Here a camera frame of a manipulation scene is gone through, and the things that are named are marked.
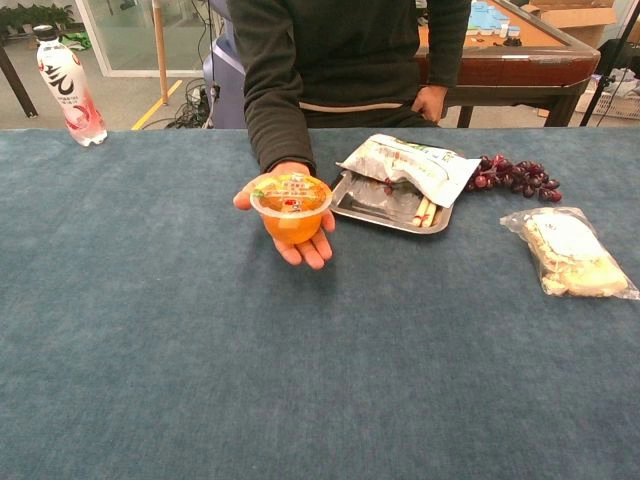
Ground person right hand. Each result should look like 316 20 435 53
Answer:
232 160 337 272

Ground person left hand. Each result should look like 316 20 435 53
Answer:
411 84 449 125

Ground yellow jelly cup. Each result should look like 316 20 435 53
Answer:
249 172 334 246

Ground person left forearm dark sleeve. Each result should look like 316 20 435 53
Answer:
423 0 472 90

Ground person right forearm dark sleeve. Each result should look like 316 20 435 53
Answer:
243 74 317 176

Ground white snack bag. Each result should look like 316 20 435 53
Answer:
335 133 482 210

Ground metal tray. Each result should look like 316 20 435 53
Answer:
329 169 455 236

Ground brown wooden table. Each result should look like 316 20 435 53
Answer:
414 0 601 129

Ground person torso dark sweater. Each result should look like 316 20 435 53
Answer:
226 0 441 129

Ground blue tiles pile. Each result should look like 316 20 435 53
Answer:
467 0 511 36

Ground dark red grape bunch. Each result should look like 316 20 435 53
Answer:
464 154 564 204

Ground cardboard box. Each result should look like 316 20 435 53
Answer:
519 0 621 49

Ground black tripod stand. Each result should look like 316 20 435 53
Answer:
579 0 640 127

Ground blue grey cabinet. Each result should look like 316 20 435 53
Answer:
202 0 247 130

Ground white plastic basket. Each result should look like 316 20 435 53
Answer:
574 79 640 121

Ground clear bag of bread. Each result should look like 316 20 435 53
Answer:
499 206 640 301

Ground black bag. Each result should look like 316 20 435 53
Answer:
597 38 640 81

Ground wooden pole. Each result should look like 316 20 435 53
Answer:
151 0 170 106

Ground white pink drink bottle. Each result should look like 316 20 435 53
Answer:
32 24 109 148

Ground green object on floor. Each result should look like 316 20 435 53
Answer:
59 30 94 51

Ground dark table leg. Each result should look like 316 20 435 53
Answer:
0 42 40 119

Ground green potted plants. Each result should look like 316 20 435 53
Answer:
0 3 76 36

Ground white glass partition frame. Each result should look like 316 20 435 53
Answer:
74 0 211 79

